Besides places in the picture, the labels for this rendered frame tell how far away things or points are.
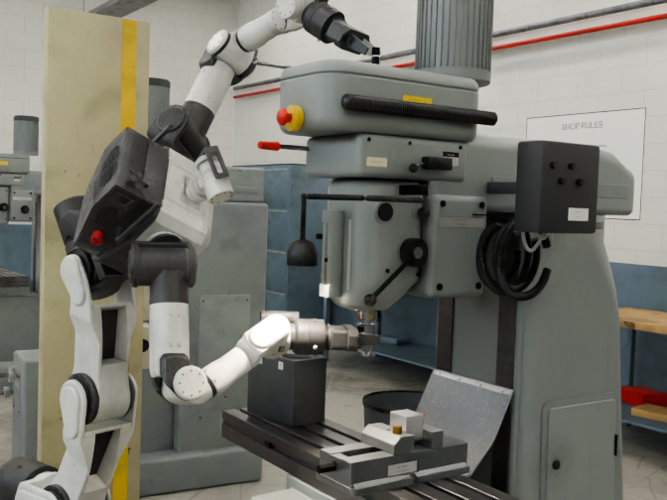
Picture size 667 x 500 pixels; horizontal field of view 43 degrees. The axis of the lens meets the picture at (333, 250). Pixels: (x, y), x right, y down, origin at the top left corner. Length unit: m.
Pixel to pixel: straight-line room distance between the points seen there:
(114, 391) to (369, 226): 0.86
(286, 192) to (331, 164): 7.33
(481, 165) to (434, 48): 0.32
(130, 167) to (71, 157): 1.51
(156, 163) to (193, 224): 0.18
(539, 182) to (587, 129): 5.16
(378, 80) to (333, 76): 0.12
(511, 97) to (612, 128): 1.14
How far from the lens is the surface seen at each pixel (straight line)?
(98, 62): 3.64
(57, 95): 3.57
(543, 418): 2.32
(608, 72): 7.06
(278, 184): 9.52
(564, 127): 7.28
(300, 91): 1.99
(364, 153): 1.95
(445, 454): 2.05
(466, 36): 2.22
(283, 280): 9.40
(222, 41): 2.37
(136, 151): 2.12
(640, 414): 6.06
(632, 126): 6.86
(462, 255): 2.15
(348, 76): 1.93
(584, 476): 2.47
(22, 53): 11.13
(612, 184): 2.58
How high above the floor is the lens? 1.56
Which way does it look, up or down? 3 degrees down
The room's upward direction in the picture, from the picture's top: 2 degrees clockwise
